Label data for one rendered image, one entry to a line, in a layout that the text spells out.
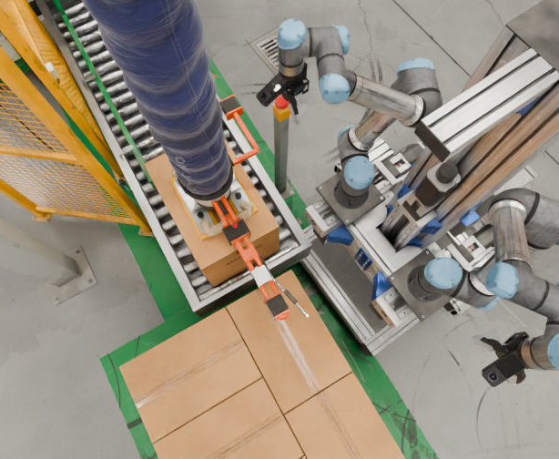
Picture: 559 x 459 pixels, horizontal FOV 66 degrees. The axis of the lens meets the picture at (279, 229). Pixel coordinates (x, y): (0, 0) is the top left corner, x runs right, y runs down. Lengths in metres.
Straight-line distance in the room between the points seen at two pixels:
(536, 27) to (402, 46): 2.72
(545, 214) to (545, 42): 0.49
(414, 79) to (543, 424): 2.32
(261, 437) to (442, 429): 1.18
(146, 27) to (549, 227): 1.16
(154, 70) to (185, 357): 1.54
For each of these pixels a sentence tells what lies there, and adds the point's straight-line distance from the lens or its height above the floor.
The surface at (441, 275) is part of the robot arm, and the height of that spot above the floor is 1.26.
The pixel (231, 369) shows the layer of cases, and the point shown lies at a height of 0.54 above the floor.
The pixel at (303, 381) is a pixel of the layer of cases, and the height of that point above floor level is 0.54.
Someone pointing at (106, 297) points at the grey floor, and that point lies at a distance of 3.03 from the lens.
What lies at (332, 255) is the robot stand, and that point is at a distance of 2.68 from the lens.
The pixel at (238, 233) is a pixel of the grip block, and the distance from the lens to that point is 1.77.
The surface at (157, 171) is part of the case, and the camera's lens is 2.11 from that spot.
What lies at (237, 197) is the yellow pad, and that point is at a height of 1.00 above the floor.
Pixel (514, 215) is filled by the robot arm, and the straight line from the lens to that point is 1.30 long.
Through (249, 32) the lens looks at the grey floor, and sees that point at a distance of 3.82.
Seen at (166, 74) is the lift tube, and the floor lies 1.94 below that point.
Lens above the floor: 2.77
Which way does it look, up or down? 71 degrees down
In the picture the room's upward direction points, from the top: 1 degrees clockwise
